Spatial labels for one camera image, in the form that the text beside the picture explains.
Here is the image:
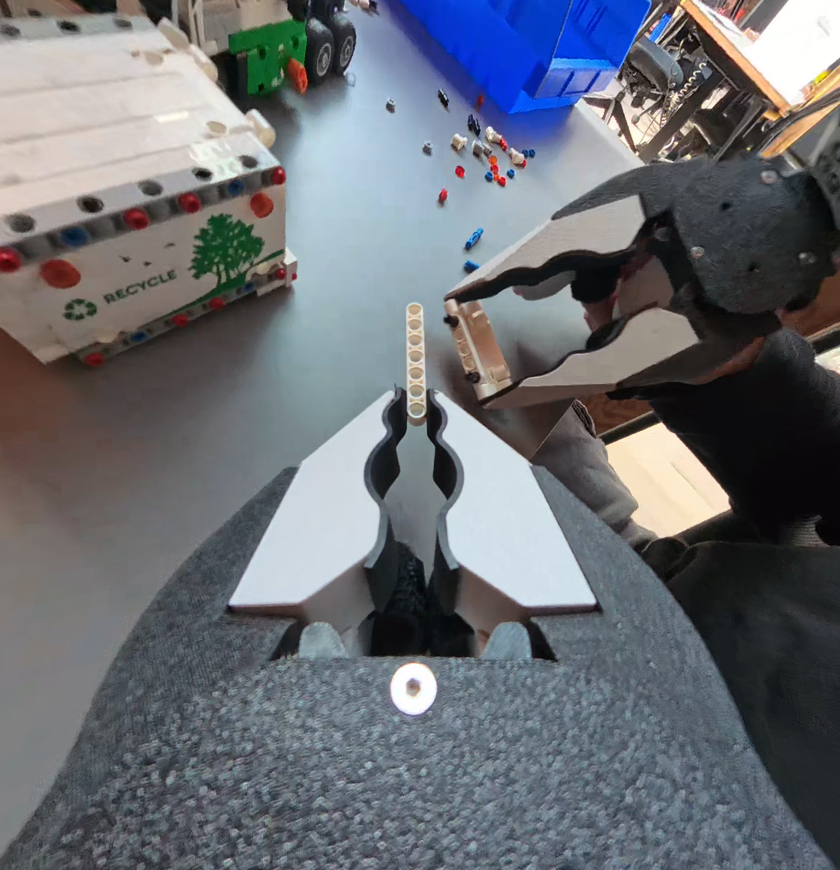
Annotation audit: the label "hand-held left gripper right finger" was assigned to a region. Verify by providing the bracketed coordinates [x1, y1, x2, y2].
[425, 389, 599, 640]

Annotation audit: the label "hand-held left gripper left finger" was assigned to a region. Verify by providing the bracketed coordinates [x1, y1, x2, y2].
[228, 387, 407, 643]

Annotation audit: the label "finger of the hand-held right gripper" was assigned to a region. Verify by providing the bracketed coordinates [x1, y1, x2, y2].
[480, 307, 703, 410]
[443, 196, 652, 305]

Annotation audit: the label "tan lego assembly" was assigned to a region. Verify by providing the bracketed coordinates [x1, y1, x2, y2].
[443, 299, 514, 403]

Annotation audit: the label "white lego beam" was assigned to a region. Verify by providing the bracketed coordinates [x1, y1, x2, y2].
[405, 302, 429, 425]

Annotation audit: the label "person's right forearm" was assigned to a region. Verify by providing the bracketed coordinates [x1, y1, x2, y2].
[607, 329, 840, 546]

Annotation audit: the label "scattered small lego pieces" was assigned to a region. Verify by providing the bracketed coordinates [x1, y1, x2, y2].
[382, 85, 538, 188]

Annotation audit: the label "green white lego truck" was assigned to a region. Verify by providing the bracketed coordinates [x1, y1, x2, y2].
[158, 0, 358, 96]

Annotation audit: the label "white lego recycling container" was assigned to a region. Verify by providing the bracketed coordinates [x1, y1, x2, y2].
[0, 14, 300, 366]

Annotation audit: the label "black office chair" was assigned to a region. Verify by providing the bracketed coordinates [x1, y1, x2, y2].
[620, 37, 689, 92]

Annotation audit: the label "wooden desk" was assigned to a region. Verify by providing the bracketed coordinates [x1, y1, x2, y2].
[681, 0, 840, 164]

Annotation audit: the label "blue plastic bin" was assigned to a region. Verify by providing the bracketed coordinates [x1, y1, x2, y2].
[391, 0, 653, 114]

